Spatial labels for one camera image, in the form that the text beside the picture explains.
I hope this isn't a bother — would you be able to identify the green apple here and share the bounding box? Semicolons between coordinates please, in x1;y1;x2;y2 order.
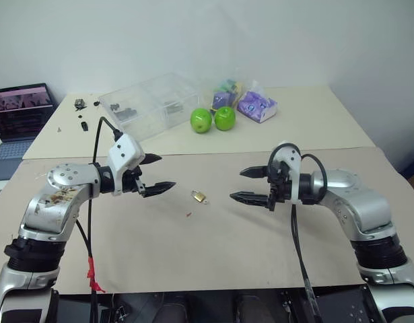
214;106;237;132
190;107;213;134

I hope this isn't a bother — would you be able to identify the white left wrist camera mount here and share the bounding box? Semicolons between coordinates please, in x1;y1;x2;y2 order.
107;133;147;196

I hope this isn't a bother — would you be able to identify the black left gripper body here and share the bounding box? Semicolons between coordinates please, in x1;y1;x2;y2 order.
120;164;146;197

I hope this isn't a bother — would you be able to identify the red tape on cable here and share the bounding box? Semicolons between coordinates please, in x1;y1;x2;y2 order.
85;256;106;293

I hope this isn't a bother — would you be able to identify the clear plastic organizer box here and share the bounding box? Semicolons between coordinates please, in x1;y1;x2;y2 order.
98;71;201;142

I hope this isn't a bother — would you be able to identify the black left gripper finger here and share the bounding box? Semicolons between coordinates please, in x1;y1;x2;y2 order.
142;181;178;199
140;153;163;166

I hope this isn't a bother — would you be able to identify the clear bag of colourful items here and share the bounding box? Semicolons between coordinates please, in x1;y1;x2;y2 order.
206;68;248;116

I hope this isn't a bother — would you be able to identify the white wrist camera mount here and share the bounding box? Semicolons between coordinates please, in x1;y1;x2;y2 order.
273;143;304;205
107;133;147;196

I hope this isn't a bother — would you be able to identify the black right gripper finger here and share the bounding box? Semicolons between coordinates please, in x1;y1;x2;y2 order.
239;165;271;180
229;191;271;207

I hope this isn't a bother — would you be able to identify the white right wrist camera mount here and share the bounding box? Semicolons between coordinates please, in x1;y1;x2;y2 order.
273;143;304;205

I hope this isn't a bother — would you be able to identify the open laptop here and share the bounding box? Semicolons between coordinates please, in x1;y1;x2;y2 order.
0;83;57;183

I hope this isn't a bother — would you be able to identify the black perforated panel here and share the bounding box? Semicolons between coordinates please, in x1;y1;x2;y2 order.
346;285;380;323

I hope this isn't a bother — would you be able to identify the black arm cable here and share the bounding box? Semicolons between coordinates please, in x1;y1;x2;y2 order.
267;142;329;323
75;116;124;323

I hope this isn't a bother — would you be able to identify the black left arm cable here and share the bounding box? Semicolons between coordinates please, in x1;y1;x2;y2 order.
75;116;124;323

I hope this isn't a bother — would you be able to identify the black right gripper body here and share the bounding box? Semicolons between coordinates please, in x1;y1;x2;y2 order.
266;161;292;213

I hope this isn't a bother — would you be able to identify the purple tissue pack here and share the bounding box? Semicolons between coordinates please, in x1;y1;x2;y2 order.
236;79;279;124

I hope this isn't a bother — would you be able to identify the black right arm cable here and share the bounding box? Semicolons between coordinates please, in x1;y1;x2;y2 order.
267;142;329;323

